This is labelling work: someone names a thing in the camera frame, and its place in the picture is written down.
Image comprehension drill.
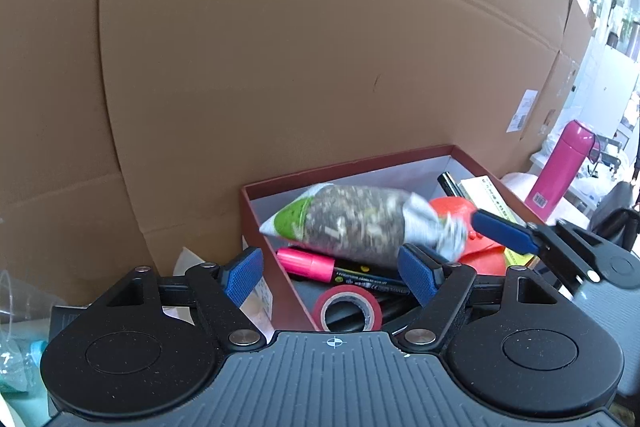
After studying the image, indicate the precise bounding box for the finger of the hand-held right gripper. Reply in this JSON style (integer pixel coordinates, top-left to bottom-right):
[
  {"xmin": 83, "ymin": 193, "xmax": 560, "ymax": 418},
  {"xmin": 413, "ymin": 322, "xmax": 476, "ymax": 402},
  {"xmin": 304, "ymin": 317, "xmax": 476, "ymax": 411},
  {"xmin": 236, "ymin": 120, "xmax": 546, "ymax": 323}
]
[{"xmin": 470, "ymin": 209, "xmax": 603, "ymax": 285}]

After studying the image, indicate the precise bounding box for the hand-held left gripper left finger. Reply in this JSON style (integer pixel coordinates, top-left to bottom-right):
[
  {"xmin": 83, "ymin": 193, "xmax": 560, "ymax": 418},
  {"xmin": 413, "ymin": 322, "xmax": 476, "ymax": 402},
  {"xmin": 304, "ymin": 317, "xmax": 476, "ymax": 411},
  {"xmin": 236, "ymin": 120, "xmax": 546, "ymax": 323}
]
[{"xmin": 106, "ymin": 247, "xmax": 267, "ymax": 352}]

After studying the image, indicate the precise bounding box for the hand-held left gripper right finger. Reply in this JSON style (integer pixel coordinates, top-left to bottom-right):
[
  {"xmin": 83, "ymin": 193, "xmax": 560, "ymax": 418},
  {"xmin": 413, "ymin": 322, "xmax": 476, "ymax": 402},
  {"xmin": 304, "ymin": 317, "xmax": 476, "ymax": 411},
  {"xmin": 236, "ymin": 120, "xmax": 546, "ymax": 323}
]
[{"xmin": 393, "ymin": 244, "xmax": 572, "ymax": 353}]

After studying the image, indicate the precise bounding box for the dark red cardboard box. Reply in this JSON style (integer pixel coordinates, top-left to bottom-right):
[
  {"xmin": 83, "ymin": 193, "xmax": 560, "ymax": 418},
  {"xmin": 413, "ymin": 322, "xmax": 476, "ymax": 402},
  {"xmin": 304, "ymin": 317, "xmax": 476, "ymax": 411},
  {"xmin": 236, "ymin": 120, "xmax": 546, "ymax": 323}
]
[{"xmin": 240, "ymin": 145, "xmax": 546, "ymax": 333}]

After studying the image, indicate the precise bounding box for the clear bag of seed mix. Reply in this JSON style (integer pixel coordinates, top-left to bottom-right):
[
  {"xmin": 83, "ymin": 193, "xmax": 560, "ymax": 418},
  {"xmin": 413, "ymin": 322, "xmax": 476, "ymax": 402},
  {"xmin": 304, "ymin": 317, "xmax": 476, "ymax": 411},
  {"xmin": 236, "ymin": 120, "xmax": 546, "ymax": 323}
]
[{"xmin": 259, "ymin": 184, "xmax": 469, "ymax": 269}]

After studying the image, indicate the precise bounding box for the yellow and white flat packet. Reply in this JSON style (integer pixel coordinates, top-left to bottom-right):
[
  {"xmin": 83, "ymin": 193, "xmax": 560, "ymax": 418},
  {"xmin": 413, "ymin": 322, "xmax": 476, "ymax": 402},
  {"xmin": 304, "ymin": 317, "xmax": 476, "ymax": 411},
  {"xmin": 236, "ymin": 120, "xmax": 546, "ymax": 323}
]
[{"xmin": 460, "ymin": 176, "xmax": 537, "ymax": 269}]

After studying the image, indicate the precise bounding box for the orange plastic toy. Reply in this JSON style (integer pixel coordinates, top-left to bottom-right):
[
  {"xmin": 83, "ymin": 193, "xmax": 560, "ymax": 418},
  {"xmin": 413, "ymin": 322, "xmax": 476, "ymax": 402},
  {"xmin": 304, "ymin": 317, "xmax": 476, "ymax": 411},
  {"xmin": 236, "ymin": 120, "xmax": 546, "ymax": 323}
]
[{"xmin": 429, "ymin": 196, "xmax": 507, "ymax": 279}]

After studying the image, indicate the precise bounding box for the red tape roll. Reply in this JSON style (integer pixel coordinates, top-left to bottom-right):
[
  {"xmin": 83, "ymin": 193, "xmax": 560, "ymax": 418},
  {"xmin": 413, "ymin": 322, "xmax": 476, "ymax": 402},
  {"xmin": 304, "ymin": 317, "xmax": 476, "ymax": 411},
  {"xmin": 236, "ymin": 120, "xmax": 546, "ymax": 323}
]
[{"xmin": 312, "ymin": 285, "xmax": 384, "ymax": 333}]

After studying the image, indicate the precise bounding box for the pink and black marker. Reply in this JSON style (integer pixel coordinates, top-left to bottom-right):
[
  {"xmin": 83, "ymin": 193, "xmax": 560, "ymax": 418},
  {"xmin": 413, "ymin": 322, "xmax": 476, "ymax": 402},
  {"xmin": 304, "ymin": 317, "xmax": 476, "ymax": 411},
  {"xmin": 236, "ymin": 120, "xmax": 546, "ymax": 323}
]
[{"xmin": 276, "ymin": 247, "xmax": 412, "ymax": 297}]

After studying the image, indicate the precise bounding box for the black pen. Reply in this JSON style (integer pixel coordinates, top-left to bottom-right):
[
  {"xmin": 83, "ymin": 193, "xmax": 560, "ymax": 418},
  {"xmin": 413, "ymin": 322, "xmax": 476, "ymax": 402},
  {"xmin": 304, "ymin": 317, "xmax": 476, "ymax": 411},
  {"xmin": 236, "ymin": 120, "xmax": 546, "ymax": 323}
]
[{"xmin": 437, "ymin": 172, "xmax": 472, "ymax": 198}]

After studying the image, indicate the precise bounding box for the pink thermos bottle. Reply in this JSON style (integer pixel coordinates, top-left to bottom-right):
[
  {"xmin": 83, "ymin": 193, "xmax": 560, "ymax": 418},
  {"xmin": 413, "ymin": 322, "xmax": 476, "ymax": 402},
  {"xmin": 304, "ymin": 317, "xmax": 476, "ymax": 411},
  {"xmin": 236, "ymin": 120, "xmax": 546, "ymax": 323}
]
[{"xmin": 530, "ymin": 120, "xmax": 599, "ymax": 214}]

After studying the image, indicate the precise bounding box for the black bag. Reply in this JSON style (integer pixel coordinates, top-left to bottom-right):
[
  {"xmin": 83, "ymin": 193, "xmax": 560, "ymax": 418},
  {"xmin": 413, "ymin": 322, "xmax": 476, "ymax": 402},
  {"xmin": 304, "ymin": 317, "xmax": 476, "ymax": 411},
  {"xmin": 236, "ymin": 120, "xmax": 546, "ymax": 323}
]
[{"xmin": 589, "ymin": 180, "xmax": 640, "ymax": 253}]

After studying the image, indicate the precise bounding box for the brown cardboard box white label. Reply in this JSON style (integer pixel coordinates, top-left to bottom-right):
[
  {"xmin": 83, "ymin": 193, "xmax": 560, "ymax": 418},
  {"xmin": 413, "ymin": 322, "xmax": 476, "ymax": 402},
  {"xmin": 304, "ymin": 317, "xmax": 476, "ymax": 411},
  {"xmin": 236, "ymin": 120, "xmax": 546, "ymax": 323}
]
[{"xmin": 506, "ymin": 0, "xmax": 597, "ymax": 168}]

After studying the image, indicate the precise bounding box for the clear plastic cup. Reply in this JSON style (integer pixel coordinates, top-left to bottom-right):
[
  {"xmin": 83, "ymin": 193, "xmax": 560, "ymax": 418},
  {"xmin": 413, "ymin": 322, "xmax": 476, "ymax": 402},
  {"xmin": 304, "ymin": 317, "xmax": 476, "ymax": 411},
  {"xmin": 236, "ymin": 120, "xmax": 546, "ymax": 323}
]
[{"xmin": 0, "ymin": 269, "xmax": 68, "ymax": 394}]

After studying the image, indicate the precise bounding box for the large cardboard box wall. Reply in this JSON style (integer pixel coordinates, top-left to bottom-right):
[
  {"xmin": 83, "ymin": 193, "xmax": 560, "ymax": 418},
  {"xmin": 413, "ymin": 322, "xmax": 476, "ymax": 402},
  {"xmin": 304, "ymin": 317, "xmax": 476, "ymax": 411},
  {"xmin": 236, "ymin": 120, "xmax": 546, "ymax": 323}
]
[{"xmin": 0, "ymin": 0, "xmax": 574, "ymax": 309}]

